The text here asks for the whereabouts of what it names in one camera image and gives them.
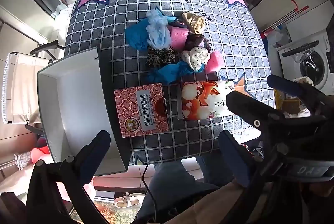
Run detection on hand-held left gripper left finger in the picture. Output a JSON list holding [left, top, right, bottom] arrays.
[[26, 129, 111, 224]]

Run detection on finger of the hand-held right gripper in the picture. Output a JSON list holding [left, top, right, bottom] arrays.
[[267, 75, 326, 110], [226, 91, 285, 133]]

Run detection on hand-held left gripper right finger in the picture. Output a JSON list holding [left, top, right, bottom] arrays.
[[218, 130, 303, 224]]

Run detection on white storage box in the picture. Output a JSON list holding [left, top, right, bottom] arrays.
[[37, 47, 131, 176]]

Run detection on pink sponge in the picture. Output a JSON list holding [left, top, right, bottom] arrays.
[[168, 26, 189, 52], [206, 51, 225, 72]]

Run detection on white polka-dot scrunchie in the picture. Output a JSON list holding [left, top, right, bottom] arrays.
[[182, 47, 211, 72]]

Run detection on dark brown knit sock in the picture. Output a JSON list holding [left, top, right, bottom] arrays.
[[185, 33, 211, 53]]

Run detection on blue mesh cloth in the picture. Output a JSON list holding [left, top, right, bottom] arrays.
[[125, 19, 154, 51], [149, 61, 195, 84]]

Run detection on beige knit sock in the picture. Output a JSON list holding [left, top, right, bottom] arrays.
[[181, 12, 206, 34]]

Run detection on leopard print scarf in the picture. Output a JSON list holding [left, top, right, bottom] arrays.
[[145, 47, 176, 69]]

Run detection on light blue ruffled scrunchie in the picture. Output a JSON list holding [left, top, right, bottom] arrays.
[[145, 9, 171, 49]]

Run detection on white washing machine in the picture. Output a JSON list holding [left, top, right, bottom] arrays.
[[278, 29, 334, 96]]

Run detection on orange and white tissue pack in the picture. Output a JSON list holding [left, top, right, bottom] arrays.
[[177, 80, 237, 120]]

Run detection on red patterned carton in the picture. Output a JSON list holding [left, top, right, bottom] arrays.
[[114, 82, 170, 138]]

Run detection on red plastic basin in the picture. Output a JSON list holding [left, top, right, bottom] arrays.
[[30, 146, 54, 164]]

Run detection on white sandal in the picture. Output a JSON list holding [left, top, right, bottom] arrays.
[[114, 191, 147, 208]]

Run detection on person's jeans legs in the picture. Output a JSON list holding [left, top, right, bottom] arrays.
[[136, 151, 237, 224]]

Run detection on white perforated basket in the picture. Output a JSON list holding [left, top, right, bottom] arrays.
[[14, 152, 33, 171]]

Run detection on beige folding chair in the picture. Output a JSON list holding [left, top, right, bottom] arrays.
[[1, 40, 66, 136]]

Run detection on black cable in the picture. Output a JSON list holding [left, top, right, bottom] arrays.
[[142, 163, 158, 224]]

